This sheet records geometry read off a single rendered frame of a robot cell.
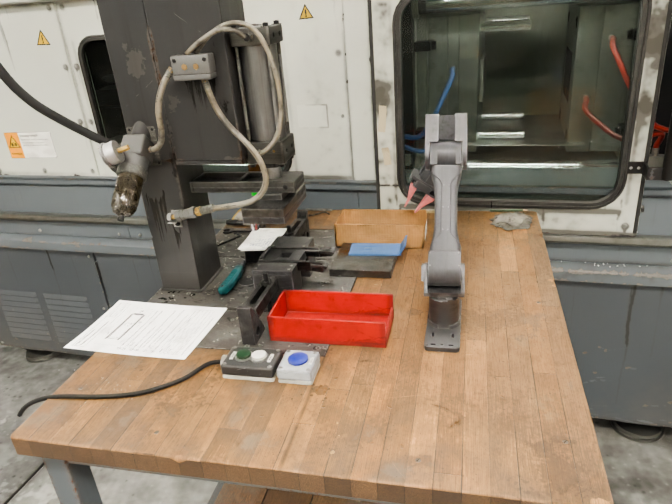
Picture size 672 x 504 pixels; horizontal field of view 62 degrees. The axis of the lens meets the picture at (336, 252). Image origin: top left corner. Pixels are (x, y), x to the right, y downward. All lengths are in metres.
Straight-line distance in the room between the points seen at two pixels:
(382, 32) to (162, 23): 0.73
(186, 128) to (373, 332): 0.61
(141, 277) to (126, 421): 1.45
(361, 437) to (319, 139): 1.21
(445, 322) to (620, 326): 1.01
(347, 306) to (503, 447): 0.48
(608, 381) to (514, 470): 1.33
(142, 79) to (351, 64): 0.75
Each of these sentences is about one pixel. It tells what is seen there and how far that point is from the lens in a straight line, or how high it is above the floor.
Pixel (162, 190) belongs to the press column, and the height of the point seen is 1.17.
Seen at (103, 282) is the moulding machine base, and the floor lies 0.50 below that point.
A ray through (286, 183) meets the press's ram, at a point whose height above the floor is 1.18.
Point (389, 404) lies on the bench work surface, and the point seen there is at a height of 0.90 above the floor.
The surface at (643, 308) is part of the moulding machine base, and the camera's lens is 2.08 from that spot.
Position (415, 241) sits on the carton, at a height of 0.92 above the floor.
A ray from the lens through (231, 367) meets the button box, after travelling 1.12.
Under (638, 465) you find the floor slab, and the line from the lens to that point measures 2.33.
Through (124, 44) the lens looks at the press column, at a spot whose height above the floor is 1.50.
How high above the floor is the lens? 1.56
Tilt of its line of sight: 25 degrees down
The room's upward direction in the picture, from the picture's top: 5 degrees counter-clockwise
